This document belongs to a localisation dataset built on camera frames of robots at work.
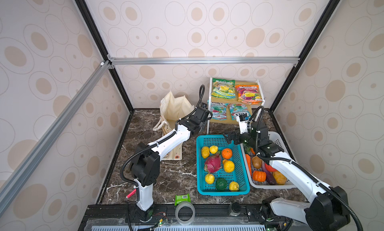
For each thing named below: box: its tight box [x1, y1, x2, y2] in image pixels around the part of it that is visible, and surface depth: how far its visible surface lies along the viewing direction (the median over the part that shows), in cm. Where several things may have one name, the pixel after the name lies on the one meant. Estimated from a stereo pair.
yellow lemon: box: [201, 146, 210, 159], surface depth 93 cm
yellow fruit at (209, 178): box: [205, 173, 215, 185], surface depth 82 cm
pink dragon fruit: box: [204, 150, 222, 173], surface depth 85 cm
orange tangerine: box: [221, 148, 233, 160], surface depth 92 cm
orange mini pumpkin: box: [252, 170, 267, 182], surface depth 82 cm
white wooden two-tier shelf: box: [206, 77, 265, 134], surface depth 82 cm
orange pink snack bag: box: [235, 84, 263, 105], surface depth 80 cm
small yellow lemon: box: [209, 145, 219, 154], surface depth 94 cm
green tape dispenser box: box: [174, 193, 192, 206], surface depth 79 cm
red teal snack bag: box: [210, 102, 228, 121], surface depth 96 cm
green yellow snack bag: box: [211, 78, 236, 99], surface depth 81 cm
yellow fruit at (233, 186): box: [229, 181, 240, 192], surface depth 79 cm
